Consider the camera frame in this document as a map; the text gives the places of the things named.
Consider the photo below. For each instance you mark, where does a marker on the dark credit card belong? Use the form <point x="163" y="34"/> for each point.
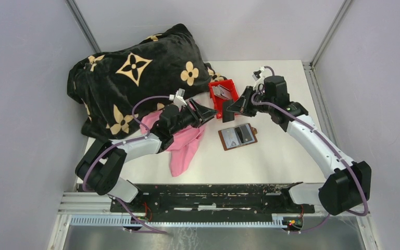
<point x="245" y="134"/>

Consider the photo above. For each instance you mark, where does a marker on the brown leather card holder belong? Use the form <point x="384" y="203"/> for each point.
<point x="254" y="131"/>

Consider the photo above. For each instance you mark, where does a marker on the white credit card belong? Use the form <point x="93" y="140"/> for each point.
<point x="230" y="138"/>

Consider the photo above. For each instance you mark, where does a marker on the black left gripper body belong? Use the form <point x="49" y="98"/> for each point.
<point x="189" y="117"/>

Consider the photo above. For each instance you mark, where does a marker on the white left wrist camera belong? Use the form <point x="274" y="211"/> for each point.
<point x="178" y="98"/>

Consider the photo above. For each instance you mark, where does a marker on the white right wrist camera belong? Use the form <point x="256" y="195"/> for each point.
<point x="260" y="74"/>

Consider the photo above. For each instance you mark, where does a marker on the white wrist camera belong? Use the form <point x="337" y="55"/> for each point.
<point x="178" y="98"/>
<point x="260" y="74"/>

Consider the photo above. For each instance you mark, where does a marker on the red plastic bin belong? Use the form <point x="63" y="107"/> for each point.
<point x="229" y="84"/>

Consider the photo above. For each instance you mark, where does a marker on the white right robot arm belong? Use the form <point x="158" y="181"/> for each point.
<point x="347" y="182"/>

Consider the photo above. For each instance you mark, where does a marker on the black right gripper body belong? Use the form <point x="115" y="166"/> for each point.
<point x="252" y="102"/>

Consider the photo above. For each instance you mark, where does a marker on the aluminium rail frame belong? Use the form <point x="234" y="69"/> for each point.
<point x="86" y="219"/>

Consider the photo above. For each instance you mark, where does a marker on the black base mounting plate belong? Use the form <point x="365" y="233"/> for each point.
<point x="215" y="202"/>

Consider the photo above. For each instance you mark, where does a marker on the stack of cards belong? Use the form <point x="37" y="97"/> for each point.
<point x="221" y="92"/>

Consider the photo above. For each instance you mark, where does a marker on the black credit card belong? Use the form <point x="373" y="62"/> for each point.
<point x="227" y="115"/>

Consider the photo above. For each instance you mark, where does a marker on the pink cloth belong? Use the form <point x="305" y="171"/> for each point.
<point x="181" y="130"/>

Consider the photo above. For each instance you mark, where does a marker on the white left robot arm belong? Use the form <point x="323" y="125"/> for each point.
<point x="101" y="166"/>

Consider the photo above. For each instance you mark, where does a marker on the black floral blanket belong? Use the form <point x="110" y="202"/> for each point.
<point x="119" y="88"/>

